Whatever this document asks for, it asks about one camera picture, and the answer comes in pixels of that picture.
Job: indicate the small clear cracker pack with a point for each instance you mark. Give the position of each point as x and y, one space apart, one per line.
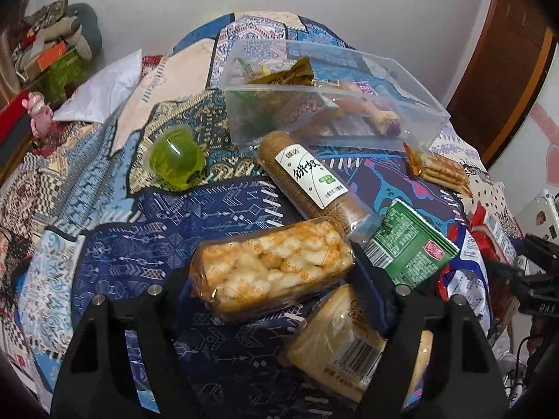
441 170

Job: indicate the yellow-green snack packet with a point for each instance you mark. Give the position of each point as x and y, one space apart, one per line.
288 74

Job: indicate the patterned blue blanket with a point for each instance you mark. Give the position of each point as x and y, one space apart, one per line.
131 244

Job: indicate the clear plastic storage container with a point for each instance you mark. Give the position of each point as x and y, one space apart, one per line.
393 83

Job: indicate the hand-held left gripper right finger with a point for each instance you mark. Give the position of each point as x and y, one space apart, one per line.
374 289

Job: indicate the white pillow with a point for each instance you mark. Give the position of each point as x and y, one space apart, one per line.
102 89

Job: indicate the round biscuit roll pack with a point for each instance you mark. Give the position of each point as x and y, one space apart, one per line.
312 179

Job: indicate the green jelly cup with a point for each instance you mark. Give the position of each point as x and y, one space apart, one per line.
177 157

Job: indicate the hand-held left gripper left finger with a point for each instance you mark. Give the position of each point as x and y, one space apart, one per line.
175 289

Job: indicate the green snack packet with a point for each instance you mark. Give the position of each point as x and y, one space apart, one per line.
406 244

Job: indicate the rice cracker tray pack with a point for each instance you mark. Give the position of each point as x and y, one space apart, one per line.
270 266

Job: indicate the white and blue snack packet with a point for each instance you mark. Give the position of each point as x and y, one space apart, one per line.
469 288

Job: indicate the white laptop with stickers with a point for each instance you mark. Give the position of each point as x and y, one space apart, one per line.
539 214

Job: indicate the green box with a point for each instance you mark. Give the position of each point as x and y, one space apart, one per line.
65 76

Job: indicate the orange box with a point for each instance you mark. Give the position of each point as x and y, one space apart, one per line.
46 56

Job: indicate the orange sausage snack packets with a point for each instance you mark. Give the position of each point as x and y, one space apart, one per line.
362 109

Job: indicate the pink toy figure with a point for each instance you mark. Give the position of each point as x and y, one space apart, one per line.
40 115

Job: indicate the sandwich bread pack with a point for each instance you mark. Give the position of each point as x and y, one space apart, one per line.
336 340

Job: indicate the grey stuffed toy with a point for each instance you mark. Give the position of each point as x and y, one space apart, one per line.
72 30

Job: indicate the red snack packet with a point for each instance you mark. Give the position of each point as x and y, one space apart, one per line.
493 231

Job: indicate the brown wooden door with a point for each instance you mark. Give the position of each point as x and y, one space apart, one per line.
502 74

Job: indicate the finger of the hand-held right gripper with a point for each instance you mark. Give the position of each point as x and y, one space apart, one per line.
530 290
539 248

